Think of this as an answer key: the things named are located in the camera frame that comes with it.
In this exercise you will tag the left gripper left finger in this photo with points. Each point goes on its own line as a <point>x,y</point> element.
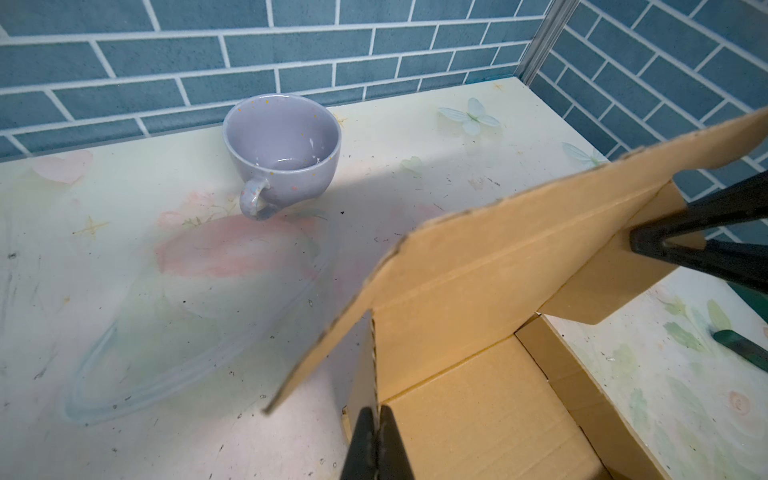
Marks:
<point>361,461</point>

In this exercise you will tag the lavender ceramic cup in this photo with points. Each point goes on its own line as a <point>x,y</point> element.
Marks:
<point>286,149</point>

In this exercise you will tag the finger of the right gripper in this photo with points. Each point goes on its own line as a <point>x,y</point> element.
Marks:
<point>743,202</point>
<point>743,264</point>

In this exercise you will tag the green pliers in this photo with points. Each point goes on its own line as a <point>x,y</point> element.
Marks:
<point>737,343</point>

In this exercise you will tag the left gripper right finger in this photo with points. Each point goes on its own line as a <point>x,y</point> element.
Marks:
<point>392,459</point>

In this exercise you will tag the brown cardboard box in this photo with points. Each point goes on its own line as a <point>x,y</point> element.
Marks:
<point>463,344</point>

